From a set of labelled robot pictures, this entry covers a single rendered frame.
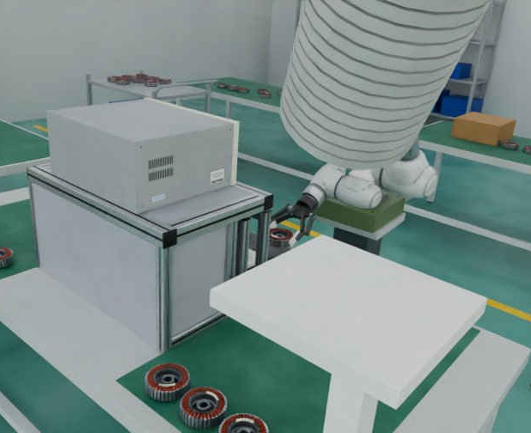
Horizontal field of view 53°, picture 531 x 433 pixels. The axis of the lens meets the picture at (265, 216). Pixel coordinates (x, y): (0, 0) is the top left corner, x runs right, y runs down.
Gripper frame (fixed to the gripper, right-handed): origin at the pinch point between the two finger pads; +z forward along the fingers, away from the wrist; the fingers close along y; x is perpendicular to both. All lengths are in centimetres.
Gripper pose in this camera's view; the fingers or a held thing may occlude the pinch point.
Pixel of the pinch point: (279, 236)
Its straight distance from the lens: 205.2
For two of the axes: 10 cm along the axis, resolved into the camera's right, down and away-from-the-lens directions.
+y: -7.6, -3.0, 5.7
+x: -2.6, -6.7, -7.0
